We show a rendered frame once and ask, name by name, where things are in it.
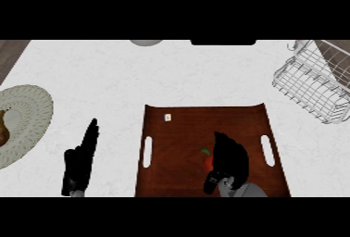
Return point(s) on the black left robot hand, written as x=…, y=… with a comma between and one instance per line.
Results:
x=82, y=160

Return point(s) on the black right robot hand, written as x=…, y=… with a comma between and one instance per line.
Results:
x=230, y=160

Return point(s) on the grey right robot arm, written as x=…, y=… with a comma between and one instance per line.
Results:
x=241, y=189

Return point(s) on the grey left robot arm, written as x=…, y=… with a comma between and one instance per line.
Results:
x=77, y=193

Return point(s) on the red bell pepper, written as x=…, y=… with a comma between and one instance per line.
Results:
x=209, y=160

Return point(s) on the brown wooden tray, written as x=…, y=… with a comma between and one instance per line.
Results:
x=212, y=148

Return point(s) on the round woven beige placemat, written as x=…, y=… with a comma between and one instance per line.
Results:
x=21, y=126

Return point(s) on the small white label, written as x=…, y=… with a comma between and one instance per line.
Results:
x=169, y=117

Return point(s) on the brown pear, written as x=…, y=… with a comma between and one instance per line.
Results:
x=4, y=131

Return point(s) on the black rectangular object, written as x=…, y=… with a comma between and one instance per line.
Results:
x=224, y=42

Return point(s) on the grey round object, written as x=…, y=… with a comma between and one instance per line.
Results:
x=147, y=42

